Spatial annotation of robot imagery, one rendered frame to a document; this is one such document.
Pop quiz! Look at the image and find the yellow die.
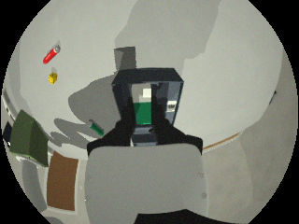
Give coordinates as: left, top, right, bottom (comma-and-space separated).
49, 73, 57, 84

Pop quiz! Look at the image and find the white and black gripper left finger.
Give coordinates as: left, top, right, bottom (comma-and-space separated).
87, 97, 135, 158

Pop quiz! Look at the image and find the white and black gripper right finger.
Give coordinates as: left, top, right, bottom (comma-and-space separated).
151, 96, 203, 155

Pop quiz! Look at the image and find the green and white eraser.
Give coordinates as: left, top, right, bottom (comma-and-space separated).
132, 83, 151, 124

